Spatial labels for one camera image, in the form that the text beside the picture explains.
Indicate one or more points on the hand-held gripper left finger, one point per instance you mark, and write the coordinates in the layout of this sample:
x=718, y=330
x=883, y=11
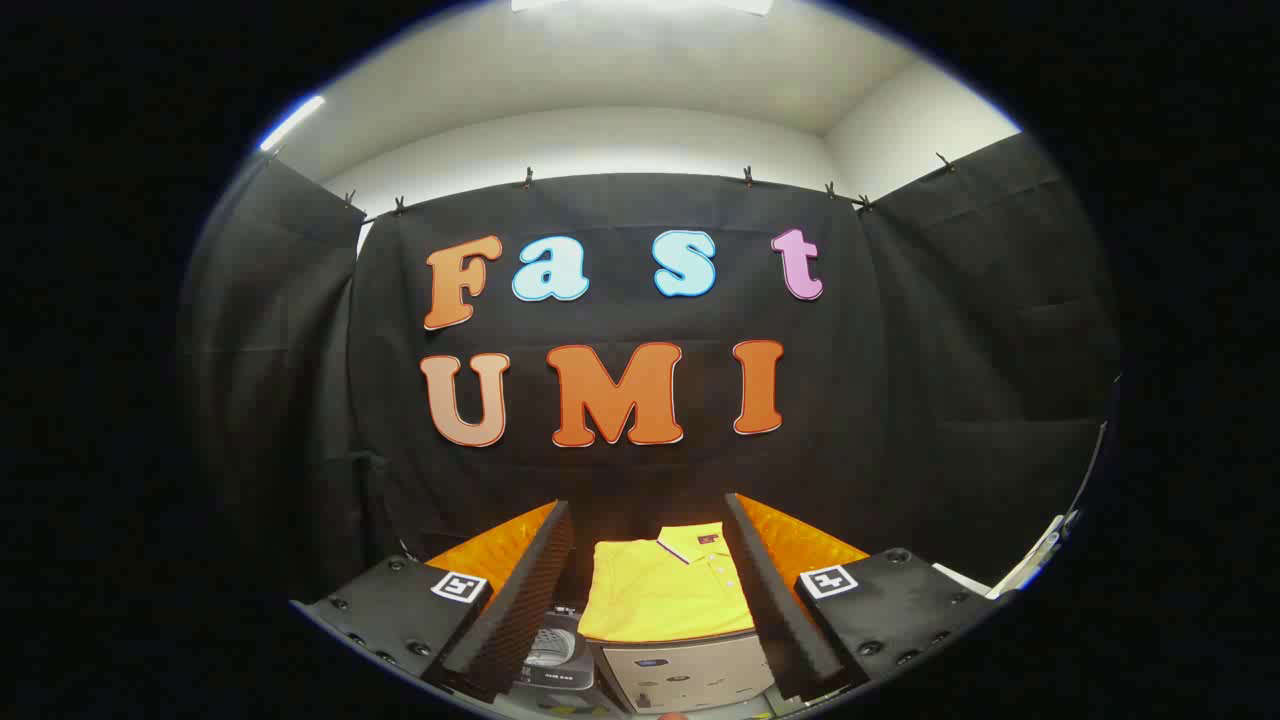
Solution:
x=520, y=610

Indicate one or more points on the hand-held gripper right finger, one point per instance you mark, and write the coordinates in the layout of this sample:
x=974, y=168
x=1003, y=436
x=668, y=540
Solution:
x=775, y=620

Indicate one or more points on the grey washing machine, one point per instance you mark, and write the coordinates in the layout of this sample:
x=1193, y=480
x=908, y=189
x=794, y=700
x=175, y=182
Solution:
x=550, y=655

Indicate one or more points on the yellow polo shirt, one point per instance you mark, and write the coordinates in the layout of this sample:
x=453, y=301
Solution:
x=650, y=595

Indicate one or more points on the white cabinet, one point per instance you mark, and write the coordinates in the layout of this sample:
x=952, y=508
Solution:
x=690, y=670

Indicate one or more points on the row of black cloth clips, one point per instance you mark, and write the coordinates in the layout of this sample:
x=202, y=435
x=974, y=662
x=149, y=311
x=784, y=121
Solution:
x=527, y=179

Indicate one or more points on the ceiling light strip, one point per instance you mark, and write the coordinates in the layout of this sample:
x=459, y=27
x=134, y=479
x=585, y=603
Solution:
x=291, y=122

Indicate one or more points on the ceiling light panel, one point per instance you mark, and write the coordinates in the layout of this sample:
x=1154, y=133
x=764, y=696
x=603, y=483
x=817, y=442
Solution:
x=640, y=5

